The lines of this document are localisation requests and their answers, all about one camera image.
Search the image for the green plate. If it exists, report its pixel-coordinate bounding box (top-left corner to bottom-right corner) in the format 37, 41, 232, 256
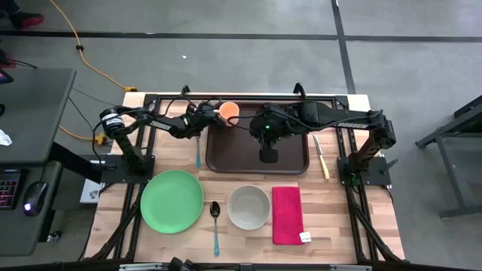
139, 169, 205, 235

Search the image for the orange extension cable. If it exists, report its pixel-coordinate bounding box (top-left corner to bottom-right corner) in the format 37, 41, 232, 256
48, 0, 139, 93

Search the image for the knife with cream handle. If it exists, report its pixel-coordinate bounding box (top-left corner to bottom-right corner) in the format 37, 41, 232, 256
312, 134, 331, 181

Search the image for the black backlit keyboard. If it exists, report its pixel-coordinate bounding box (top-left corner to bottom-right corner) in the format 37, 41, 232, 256
0, 169, 29, 211

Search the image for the black floor cable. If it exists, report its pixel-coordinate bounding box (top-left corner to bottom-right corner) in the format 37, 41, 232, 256
67, 87, 121, 132

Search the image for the black spoon teal handle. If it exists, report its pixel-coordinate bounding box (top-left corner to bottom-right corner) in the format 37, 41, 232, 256
209, 200, 221, 258

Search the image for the white bowl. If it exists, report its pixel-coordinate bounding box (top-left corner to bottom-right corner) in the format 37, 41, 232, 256
226, 184, 271, 231

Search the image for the black metal stand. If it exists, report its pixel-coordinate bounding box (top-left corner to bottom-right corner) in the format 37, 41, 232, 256
415, 93, 482, 219

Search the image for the orange mug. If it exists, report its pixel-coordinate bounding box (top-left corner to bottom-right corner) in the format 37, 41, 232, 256
214, 101, 241, 127

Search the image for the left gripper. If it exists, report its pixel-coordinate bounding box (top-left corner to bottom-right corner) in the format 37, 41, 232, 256
185, 103, 229, 136

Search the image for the red cloth napkin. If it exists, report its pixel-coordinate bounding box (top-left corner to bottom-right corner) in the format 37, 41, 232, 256
271, 186, 313, 246

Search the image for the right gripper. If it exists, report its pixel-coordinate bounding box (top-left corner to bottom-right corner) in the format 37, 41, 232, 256
250, 104, 302, 150

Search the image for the black computer mouse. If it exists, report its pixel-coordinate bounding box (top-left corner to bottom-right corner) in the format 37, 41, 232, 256
22, 180, 49, 218

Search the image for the white patterned box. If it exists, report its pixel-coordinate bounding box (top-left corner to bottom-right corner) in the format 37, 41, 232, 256
79, 178, 102, 204

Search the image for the brown plastic tray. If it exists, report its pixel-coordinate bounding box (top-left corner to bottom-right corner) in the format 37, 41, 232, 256
205, 101, 310, 175

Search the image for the fork with teal handle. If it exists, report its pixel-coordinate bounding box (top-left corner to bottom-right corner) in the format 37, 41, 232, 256
194, 133, 203, 169

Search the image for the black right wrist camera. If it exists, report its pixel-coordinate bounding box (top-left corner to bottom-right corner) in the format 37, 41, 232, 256
258, 148, 279, 164

